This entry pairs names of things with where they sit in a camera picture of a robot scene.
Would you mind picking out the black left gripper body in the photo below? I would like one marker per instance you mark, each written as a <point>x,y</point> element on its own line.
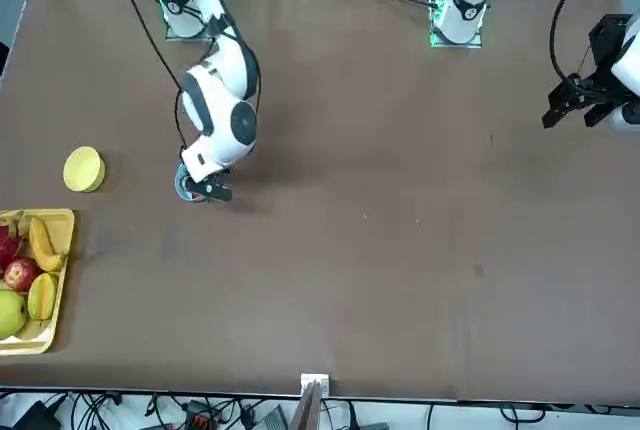
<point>607,40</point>

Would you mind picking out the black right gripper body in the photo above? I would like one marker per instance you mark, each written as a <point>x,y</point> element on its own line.
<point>215,190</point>

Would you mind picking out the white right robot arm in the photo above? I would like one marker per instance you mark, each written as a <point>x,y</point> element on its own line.
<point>215,100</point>

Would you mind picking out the light blue bowl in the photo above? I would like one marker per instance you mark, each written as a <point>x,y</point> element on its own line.
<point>180,185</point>

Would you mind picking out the yellow bowl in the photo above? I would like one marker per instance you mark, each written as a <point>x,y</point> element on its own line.
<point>82,167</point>

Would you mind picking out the yellow fruit tray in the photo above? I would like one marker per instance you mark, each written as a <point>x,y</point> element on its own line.
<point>62,250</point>

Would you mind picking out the yellow banana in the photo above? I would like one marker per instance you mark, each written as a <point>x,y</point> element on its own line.
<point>42,245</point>

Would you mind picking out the yellow-green starfruit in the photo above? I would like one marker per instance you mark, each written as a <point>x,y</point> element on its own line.
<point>42,297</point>

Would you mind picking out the red apple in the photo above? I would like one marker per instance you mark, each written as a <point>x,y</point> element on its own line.
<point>21,275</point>

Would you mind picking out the pink dragon fruit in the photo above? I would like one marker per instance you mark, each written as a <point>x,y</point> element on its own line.
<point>10,245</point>

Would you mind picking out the large yellow-green apple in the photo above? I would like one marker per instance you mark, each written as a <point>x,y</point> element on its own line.
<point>11,315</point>

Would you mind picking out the aluminium camera post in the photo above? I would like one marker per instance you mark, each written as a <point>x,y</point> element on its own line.
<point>312,400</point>

